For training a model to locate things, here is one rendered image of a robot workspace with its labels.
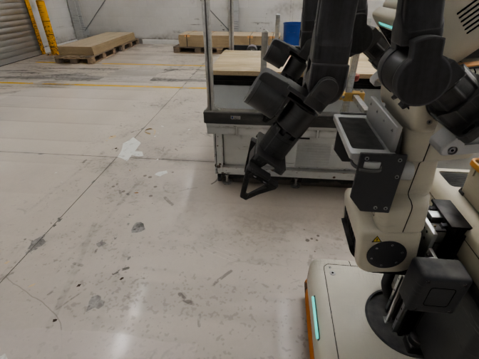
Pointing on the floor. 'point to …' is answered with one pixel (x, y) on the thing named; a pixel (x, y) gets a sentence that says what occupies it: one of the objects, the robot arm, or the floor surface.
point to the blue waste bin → (291, 33)
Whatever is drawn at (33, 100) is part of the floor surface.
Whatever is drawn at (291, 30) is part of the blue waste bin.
